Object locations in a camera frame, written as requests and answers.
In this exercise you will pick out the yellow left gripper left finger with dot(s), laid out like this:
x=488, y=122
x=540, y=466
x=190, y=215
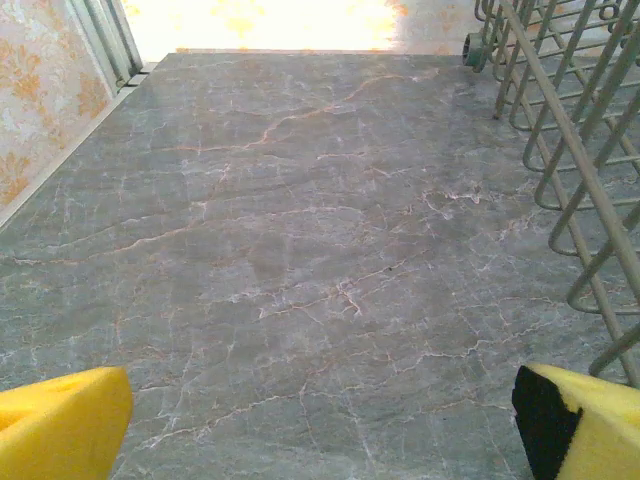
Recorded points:
x=60, y=430

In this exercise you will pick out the aluminium frame post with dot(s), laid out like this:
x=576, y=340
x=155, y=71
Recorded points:
x=107, y=40

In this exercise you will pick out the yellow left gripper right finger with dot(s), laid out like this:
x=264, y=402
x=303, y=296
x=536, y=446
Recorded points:
x=600, y=435

